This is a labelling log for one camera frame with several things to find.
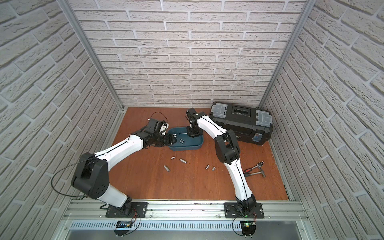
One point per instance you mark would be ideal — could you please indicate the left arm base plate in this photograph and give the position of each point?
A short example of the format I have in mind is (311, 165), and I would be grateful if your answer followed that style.
(128, 210)

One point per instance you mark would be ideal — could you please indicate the red black screwdriver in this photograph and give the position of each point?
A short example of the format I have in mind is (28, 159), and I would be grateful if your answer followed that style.
(247, 171)

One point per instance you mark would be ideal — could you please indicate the aluminium floor rail left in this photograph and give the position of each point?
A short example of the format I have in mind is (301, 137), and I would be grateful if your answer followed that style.
(92, 171)

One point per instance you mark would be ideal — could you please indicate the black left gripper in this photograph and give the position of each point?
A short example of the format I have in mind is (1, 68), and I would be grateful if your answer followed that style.
(167, 139)

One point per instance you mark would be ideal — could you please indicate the teal plastic storage box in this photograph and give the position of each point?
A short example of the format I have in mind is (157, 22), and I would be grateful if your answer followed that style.
(189, 143)

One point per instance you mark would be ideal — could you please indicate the controller board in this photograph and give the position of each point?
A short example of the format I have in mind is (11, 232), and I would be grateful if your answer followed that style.
(124, 228)
(248, 228)

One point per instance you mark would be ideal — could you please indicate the right controller board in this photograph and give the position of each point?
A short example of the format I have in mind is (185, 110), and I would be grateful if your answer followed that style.
(248, 228)

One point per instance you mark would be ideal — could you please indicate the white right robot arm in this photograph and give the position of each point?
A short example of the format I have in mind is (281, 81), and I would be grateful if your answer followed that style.
(228, 153)

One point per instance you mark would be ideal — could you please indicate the aluminium corner post right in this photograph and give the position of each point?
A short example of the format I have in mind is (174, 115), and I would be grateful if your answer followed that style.
(308, 6)

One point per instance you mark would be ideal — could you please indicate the black grey toolbox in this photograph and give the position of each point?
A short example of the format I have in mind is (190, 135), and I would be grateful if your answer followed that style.
(250, 125)

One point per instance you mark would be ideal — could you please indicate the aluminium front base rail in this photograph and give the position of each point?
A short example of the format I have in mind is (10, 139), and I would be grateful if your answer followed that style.
(165, 215)

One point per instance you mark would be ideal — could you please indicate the left controller board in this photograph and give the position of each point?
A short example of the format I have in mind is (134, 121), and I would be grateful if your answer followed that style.
(124, 228)

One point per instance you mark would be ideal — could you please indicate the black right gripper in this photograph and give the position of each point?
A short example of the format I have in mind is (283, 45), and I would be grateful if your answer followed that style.
(191, 134)

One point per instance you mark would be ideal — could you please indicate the chrome ratchet wrench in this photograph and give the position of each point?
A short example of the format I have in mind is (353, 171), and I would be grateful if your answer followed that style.
(258, 165)

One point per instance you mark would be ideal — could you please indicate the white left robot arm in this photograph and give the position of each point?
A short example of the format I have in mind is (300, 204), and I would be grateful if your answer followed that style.
(112, 196)

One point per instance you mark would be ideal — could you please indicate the aluminium corner post left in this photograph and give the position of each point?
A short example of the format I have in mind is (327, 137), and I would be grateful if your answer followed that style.
(80, 32)

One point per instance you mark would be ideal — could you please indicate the aluminium corner post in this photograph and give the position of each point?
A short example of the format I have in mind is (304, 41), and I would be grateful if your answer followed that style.
(308, 6)
(80, 32)

